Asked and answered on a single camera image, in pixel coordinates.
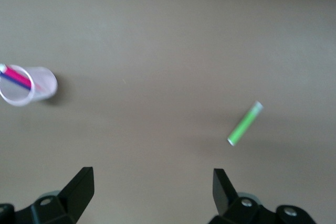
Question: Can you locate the pink plastic cup holder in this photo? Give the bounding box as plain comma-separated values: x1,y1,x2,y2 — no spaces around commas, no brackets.
0,63,58,107

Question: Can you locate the green marker pen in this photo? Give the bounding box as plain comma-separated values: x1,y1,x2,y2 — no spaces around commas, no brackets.
227,100,264,147

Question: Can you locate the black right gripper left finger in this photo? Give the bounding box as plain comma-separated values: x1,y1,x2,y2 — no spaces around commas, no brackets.
0,166,95,224

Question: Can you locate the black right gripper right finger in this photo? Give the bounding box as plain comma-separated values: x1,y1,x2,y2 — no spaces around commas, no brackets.
208,168,314,224

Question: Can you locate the pink marker pen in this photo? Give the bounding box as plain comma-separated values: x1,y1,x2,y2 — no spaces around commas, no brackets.
0,63,34,88

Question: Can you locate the purple marker pen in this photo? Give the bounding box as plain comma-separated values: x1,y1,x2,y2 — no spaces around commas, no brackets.
0,72,32,90

